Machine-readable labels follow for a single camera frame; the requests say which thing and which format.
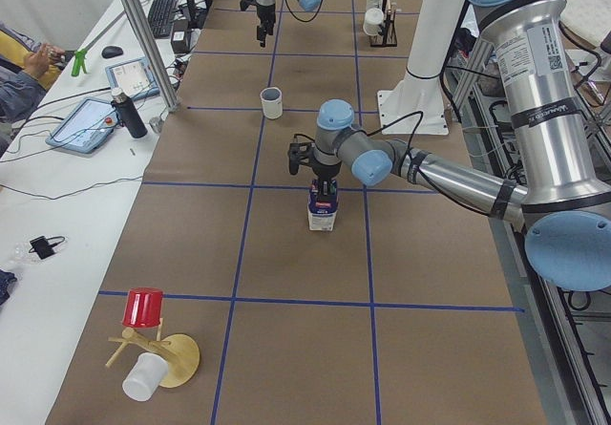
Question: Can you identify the brown paper table cover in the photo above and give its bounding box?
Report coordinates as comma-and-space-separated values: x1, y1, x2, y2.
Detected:
48, 0, 546, 424

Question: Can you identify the seated person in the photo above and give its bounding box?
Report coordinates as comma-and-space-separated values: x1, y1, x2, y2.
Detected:
1, 22, 66, 154

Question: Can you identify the white camera pole base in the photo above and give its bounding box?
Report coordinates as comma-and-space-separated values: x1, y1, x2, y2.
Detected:
378, 0, 465, 136

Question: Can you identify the red plastic cup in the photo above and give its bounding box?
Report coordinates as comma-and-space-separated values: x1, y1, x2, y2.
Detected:
122, 287, 163, 329

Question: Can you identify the black keyboard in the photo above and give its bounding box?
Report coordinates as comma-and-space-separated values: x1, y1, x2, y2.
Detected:
147, 0, 179, 39

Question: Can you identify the black computer mouse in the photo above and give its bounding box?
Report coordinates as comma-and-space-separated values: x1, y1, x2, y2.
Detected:
101, 45, 124, 59

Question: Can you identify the white mug lower rack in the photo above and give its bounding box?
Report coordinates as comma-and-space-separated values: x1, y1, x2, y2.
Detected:
363, 8, 385, 36

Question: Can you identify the far teach pendant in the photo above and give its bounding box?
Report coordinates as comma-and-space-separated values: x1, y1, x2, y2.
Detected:
105, 56, 159, 100

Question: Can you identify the wooden cup tree stand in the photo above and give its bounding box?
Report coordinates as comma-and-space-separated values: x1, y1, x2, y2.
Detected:
105, 323, 200, 389

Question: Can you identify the black wire mug rack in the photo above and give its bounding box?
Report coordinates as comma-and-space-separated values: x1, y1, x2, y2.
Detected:
368, 0, 397, 47

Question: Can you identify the white home mug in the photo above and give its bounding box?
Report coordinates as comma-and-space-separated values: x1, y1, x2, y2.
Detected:
260, 87, 283, 120

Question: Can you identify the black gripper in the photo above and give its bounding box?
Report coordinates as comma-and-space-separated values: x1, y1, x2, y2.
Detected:
311, 161, 341, 198
256, 4, 276, 46

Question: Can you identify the white mug upper rack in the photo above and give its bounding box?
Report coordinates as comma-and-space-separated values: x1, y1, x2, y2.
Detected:
366, 0, 383, 11

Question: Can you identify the translucent white plastic cup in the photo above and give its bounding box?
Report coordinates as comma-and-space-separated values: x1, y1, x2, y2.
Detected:
122, 352, 169, 402

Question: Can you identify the small black adapter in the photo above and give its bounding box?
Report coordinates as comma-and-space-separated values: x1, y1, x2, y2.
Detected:
29, 236, 66, 260

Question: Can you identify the black water bottle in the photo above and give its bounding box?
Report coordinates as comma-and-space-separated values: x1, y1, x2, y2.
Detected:
111, 87, 147, 138

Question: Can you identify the green clamp tool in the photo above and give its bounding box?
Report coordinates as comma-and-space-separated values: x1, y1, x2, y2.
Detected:
71, 49, 88, 77

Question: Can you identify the aluminium frame post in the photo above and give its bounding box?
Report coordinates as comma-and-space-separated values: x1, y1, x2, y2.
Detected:
120, 0, 179, 113

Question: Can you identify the blue white milk carton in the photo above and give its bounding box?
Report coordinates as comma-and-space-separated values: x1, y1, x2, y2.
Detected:
307, 179, 339, 232

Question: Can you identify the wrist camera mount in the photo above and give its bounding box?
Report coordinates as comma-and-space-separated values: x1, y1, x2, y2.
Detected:
287, 133, 314, 176
240, 0, 256, 11

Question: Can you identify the teach pendant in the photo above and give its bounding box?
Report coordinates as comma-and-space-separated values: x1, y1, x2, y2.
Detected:
105, 56, 159, 100
46, 97, 118, 155

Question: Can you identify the white mug rack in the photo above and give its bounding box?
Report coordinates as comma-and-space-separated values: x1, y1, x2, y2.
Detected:
366, 0, 383, 11
363, 8, 385, 36

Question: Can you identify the near teach pendant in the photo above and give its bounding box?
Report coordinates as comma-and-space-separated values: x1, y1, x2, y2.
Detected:
46, 97, 118, 155

